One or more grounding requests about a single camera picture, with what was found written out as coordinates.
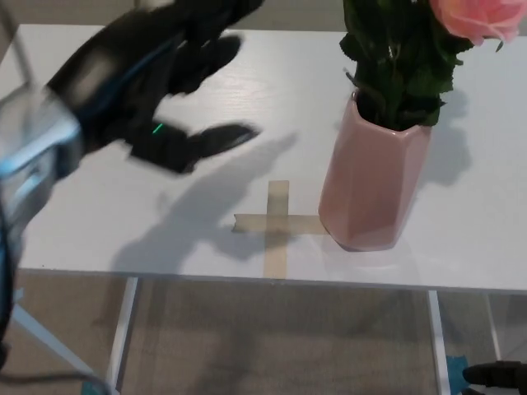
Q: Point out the light blue metal stand bar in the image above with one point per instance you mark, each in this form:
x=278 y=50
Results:
x=49 y=333

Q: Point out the pink faceted ceramic vase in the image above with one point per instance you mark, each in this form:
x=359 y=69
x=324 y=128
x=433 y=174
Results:
x=370 y=185

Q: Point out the long beige tape strip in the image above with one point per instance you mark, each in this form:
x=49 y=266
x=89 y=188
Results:
x=276 y=255

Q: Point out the white table leg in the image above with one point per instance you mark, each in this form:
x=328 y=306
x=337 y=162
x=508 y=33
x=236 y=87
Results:
x=495 y=329
x=439 y=349
x=125 y=329

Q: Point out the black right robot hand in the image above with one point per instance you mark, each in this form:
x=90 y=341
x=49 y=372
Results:
x=494 y=373

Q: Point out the short beige tape strip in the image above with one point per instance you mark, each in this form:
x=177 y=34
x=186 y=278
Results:
x=251 y=224

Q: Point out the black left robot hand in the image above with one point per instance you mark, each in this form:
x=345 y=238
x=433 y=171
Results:
x=123 y=82

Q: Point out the teal floor tape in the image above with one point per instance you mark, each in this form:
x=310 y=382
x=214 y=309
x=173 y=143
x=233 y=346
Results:
x=457 y=370

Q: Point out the pink rose bouquet green stems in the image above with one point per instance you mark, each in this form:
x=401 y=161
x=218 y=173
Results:
x=395 y=74

